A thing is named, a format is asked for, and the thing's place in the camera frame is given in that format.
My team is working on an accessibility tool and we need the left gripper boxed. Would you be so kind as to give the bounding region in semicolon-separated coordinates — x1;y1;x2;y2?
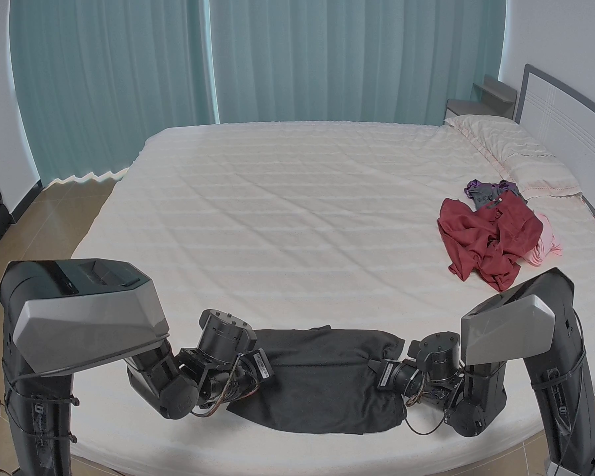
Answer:
228;347;276;393

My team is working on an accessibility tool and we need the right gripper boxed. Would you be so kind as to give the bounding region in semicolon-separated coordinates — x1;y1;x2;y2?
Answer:
374;357;422;394

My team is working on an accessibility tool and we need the black T-shirt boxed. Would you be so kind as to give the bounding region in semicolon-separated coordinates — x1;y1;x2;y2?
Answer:
225;325;408;436

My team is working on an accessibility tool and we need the bed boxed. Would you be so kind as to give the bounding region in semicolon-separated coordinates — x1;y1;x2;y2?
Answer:
55;63;595;460

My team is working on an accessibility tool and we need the dark red garment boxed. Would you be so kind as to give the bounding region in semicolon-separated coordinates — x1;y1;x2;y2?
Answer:
437;192;544;292

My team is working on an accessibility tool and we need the pink garment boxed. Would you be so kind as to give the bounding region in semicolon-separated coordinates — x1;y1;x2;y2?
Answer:
523;213;563;266

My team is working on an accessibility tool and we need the grey purple garment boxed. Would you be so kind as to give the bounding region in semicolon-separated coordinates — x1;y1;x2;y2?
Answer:
464;179;528;212

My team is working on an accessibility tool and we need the cream pillow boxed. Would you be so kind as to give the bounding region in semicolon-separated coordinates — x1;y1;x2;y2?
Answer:
444;114;583;199

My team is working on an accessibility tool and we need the grey bedside table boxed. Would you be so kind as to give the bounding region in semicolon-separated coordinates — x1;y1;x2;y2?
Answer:
446;74;518;118

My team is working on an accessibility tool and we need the blue-green curtain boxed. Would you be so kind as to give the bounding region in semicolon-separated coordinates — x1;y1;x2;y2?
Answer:
10;0;219;187
206;0;506;128

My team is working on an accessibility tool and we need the black cable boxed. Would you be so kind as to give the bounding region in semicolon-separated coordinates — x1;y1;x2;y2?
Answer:
404;395;449;436

